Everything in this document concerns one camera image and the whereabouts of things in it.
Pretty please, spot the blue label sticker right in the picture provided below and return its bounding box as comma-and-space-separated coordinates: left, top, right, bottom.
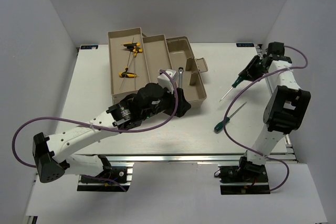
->
236, 42, 255, 48

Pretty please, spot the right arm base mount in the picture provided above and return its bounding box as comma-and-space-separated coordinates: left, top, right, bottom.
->
214, 163, 270, 195

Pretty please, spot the aluminium table front rail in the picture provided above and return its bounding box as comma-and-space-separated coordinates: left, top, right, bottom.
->
78, 153, 297, 164

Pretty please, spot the blue label sticker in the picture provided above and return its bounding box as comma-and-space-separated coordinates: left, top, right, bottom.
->
80, 45, 98, 50
236, 42, 255, 48

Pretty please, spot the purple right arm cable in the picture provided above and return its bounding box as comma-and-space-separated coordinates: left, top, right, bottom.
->
223, 46, 290, 192

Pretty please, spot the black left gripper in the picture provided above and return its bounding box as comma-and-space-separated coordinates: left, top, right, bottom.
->
142, 83, 191, 121

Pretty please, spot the blue label sticker left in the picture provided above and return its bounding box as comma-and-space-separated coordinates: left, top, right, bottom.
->
80, 45, 98, 50

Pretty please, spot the yellow black T-handle hex key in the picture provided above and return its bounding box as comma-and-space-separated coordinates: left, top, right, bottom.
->
119, 67, 138, 88

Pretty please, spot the small green screwdriver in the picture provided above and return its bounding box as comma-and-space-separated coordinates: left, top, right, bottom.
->
219, 76, 243, 102

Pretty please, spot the silver ratchet wrench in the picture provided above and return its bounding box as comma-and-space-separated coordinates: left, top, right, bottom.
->
178, 67, 184, 88

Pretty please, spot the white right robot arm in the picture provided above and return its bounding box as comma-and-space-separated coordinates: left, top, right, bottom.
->
237, 42, 311, 182

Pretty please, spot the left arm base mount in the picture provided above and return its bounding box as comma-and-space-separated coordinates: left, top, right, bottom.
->
77, 162, 134, 193

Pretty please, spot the long yellow black T-handle key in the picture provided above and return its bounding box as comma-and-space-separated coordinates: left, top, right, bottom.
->
127, 47, 143, 67

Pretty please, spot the large green screwdriver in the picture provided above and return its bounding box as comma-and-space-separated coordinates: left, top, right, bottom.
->
214, 102, 247, 134

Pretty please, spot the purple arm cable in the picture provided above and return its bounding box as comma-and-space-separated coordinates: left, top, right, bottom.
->
223, 46, 290, 192
12, 69, 181, 192

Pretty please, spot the beige plastic toolbox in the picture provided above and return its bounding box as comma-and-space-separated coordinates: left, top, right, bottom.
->
108, 28, 208, 109

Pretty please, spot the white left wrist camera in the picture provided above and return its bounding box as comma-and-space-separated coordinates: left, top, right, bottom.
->
157, 69, 179, 94

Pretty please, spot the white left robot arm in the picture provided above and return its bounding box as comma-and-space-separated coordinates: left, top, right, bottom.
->
33, 83, 191, 183

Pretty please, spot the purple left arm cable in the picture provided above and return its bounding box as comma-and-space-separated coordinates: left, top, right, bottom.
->
12, 69, 181, 192

